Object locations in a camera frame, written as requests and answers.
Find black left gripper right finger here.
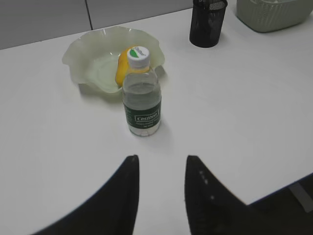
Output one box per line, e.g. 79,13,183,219
184,155,313,235

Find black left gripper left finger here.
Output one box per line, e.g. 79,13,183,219
37,155,139,235

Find clear plastic water bottle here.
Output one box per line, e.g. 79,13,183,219
122,46,161,137

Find yellow mango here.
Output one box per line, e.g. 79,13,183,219
115,46,150,87

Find translucent white wavy plate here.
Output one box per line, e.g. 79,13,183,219
62,26,165,94

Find black mesh pen holder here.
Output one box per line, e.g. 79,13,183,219
189,0,228,48

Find pale green plastic basket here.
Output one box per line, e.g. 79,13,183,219
236,0,313,33

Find grey table leg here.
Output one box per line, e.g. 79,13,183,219
289,183,313,213

